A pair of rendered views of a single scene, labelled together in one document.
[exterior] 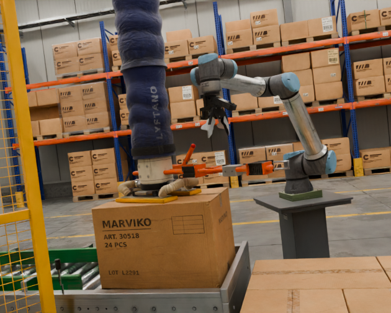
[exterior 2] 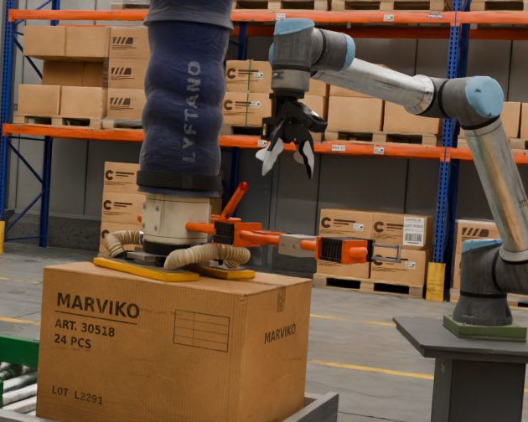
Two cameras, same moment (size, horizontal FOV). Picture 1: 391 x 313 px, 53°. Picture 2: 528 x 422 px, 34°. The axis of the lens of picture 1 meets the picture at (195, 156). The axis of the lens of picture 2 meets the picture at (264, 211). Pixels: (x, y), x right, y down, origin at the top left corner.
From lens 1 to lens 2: 44 cm
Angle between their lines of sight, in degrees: 9
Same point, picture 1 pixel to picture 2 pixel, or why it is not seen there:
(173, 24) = not seen: outside the picture
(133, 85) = (159, 54)
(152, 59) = (201, 10)
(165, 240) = (157, 352)
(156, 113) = (190, 112)
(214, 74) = (297, 59)
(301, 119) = (496, 175)
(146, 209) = (136, 287)
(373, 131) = not seen: outside the picture
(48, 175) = (63, 199)
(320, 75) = not seen: outside the picture
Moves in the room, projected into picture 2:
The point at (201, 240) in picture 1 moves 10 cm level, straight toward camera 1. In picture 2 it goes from (220, 363) to (210, 373)
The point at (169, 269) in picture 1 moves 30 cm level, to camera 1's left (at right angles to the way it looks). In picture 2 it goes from (154, 407) to (38, 393)
